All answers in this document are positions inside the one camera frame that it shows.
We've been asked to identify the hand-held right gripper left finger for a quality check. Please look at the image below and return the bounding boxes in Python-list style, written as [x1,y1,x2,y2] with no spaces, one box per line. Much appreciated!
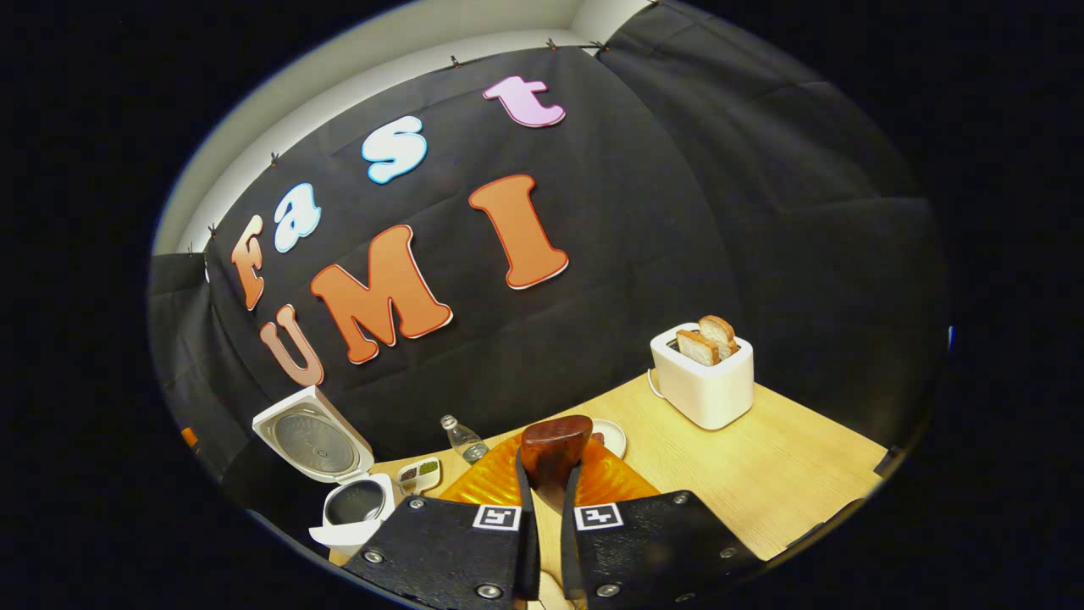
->
[343,432,541,609]

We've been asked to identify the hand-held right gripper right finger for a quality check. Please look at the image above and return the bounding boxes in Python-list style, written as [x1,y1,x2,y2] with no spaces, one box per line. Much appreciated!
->
[561,436,764,609]

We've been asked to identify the white rice cooker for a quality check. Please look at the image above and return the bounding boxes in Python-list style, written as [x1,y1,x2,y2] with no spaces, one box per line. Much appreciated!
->
[252,385,398,558]

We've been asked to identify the brown wooden spoon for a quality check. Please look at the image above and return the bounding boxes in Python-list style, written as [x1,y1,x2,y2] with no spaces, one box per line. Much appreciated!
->
[519,415,595,513]

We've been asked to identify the white divided bean dish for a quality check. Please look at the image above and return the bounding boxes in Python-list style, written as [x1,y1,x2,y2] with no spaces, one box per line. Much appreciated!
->
[396,457,443,497]

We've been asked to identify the clear plastic water bottle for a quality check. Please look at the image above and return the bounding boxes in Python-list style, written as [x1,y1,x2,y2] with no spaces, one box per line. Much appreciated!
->
[440,414,490,465]

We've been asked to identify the white oval plate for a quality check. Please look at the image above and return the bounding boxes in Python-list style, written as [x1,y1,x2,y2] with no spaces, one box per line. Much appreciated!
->
[590,419,628,461]

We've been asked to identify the white toaster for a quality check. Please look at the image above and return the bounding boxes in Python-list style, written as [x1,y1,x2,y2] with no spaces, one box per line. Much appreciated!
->
[650,322,755,431]

